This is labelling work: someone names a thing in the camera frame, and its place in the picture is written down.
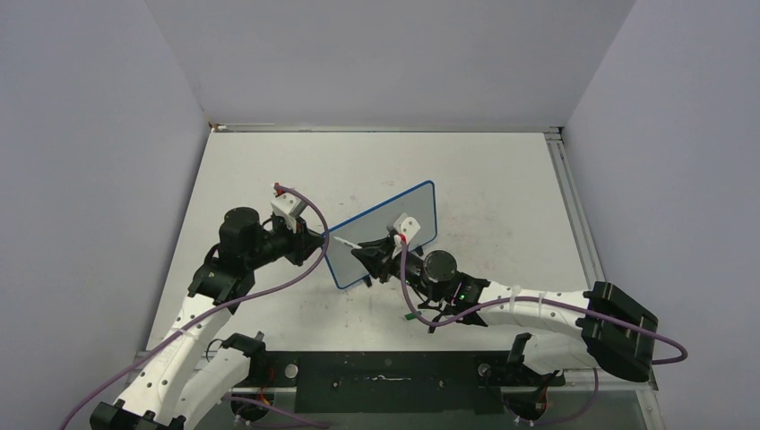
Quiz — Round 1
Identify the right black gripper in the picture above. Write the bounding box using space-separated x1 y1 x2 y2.
353 236 444 303

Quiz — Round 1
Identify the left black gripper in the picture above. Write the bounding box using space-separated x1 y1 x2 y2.
246 214 324 270

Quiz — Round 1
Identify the blue framed whiteboard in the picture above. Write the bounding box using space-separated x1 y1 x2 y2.
326 180 438 289

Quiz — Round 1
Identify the green capped marker pen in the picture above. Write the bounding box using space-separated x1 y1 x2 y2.
332 236 363 249

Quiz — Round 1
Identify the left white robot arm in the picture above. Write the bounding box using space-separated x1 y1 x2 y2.
90 193 324 429

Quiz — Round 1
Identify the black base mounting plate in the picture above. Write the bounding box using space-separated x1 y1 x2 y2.
235 351 566 415

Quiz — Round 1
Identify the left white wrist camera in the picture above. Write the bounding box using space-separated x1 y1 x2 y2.
271 190 307 233

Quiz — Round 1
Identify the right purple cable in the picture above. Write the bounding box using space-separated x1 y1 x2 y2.
399 234 690 427

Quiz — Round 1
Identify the aluminium frame rail back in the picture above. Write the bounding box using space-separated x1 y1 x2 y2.
211 124 561 134

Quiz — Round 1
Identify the aluminium frame rail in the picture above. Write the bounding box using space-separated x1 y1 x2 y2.
211 124 561 134
544 127 606 289

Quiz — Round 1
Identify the aluminium frame rail right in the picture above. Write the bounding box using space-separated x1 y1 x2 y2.
544 127 606 289

